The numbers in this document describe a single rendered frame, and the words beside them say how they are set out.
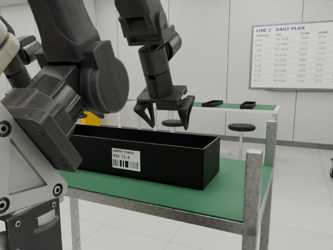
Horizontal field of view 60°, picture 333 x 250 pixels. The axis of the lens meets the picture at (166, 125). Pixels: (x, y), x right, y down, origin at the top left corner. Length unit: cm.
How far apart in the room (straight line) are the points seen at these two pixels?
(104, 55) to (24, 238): 31
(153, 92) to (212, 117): 509
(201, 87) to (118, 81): 531
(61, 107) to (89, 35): 11
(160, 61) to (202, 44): 514
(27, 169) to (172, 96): 37
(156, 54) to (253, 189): 33
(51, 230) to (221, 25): 533
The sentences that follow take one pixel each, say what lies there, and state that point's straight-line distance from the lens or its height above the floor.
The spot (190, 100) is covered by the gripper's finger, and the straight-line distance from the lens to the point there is 64.
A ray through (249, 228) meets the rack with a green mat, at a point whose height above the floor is 94.
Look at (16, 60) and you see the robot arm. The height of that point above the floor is 129.
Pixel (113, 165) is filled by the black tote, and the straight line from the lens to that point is 89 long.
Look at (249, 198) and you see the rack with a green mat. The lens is 62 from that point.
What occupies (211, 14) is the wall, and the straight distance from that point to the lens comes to 576.
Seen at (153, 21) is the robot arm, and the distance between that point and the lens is 56.
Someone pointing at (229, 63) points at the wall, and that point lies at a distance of 557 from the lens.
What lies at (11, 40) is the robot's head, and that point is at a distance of 51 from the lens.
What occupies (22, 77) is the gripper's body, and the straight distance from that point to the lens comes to 89.
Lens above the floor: 125
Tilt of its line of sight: 10 degrees down
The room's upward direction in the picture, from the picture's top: straight up
